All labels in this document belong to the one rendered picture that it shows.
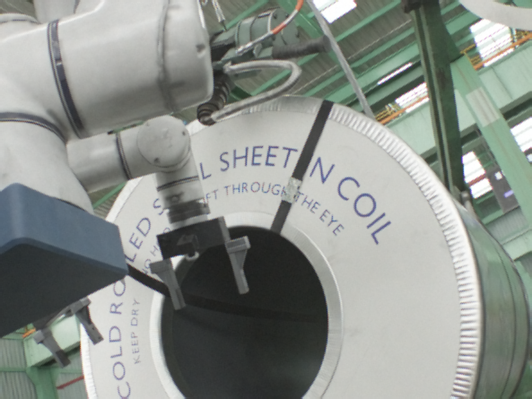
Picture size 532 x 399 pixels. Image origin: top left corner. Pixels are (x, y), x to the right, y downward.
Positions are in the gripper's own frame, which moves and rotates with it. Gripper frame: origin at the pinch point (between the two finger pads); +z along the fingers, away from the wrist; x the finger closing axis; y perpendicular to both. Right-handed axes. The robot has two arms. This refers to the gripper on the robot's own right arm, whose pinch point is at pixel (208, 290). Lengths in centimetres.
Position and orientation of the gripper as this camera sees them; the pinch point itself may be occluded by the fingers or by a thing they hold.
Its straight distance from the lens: 108.8
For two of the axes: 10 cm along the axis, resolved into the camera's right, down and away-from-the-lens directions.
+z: 2.8, 9.6, 0.0
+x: 9.5, -2.7, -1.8
